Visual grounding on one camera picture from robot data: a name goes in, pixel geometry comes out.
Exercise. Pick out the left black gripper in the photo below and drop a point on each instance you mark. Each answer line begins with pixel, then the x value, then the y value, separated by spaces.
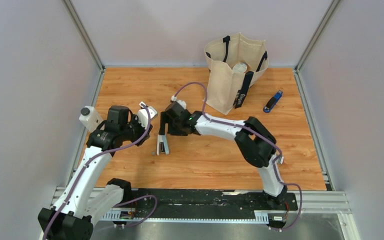
pixel 134 119

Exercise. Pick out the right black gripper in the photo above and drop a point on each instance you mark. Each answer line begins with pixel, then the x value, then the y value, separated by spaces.
pixel 166 117

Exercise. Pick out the light grey white stapler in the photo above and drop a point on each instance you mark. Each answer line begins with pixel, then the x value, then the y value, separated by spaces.
pixel 162 146

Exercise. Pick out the blue black stapler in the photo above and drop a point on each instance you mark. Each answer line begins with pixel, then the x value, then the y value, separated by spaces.
pixel 273 101

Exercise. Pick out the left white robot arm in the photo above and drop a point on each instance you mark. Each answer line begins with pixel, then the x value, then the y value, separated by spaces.
pixel 74 214

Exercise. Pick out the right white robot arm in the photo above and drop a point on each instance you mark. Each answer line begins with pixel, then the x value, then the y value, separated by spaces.
pixel 255 142

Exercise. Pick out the white bottle black cap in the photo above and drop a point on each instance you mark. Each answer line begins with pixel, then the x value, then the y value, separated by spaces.
pixel 90 118

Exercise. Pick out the cream canvas tote bag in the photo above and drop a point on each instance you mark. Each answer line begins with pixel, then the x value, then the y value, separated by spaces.
pixel 227 90

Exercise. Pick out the white roll in bag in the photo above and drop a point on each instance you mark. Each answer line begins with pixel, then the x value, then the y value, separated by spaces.
pixel 240 68

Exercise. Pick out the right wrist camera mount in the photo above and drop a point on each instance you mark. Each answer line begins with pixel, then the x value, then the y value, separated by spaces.
pixel 182 103

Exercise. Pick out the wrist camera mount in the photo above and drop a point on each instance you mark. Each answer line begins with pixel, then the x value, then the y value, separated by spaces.
pixel 146 114
pixel 182 103

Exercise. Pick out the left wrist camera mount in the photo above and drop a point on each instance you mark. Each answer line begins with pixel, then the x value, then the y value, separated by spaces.
pixel 146 114

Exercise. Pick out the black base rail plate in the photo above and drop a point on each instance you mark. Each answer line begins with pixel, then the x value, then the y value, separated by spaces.
pixel 204 203

